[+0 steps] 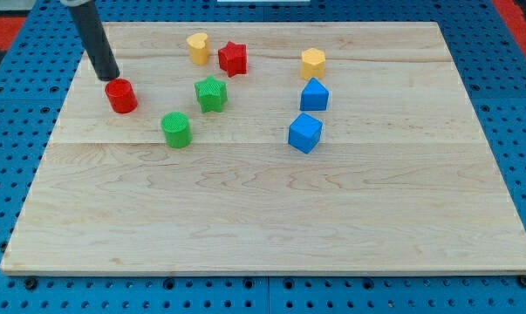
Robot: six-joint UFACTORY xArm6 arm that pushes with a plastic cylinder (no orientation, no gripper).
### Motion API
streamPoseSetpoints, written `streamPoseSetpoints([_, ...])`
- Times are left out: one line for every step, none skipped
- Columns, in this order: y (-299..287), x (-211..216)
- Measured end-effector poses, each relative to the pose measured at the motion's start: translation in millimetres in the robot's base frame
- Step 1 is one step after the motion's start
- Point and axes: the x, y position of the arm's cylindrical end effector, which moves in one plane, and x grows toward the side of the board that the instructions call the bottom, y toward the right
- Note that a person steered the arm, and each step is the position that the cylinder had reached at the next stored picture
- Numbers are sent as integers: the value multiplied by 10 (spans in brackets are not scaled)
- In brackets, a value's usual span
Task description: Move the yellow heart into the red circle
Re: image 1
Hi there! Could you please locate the yellow heart block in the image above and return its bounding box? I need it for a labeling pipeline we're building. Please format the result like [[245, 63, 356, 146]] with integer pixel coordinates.
[[186, 32, 210, 65]]

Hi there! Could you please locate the light wooden board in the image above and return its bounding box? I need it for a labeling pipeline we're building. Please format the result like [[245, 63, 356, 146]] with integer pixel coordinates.
[[0, 22, 526, 276]]

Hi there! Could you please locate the blue cube block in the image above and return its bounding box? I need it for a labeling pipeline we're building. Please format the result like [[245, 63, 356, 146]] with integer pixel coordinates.
[[288, 113, 323, 154]]

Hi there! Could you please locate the blue triangle block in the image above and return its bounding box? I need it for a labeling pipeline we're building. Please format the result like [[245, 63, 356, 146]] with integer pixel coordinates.
[[299, 78, 330, 111]]

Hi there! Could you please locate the green star block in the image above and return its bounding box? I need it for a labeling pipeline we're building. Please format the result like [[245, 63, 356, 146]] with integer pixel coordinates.
[[194, 76, 228, 113]]

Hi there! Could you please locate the green cylinder block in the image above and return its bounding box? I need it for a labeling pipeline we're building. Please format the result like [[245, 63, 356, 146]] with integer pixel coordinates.
[[161, 112, 192, 148]]

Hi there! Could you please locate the red star block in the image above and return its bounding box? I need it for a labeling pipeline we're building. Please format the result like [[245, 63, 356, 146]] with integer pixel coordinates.
[[218, 41, 248, 77]]

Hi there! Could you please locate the yellow hexagon block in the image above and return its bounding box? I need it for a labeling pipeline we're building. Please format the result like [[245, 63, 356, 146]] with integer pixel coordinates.
[[300, 48, 326, 80]]

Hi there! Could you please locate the red cylinder block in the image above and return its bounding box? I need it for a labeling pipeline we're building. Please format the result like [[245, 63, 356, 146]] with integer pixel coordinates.
[[105, 78, 138, 113]]

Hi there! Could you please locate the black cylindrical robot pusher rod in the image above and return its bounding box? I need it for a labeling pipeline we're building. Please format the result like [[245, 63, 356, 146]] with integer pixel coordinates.
[[60, 0, 120, 81]]

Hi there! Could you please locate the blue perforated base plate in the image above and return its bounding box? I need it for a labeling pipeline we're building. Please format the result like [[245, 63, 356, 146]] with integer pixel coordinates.
[[0, 1, 526, 313]]

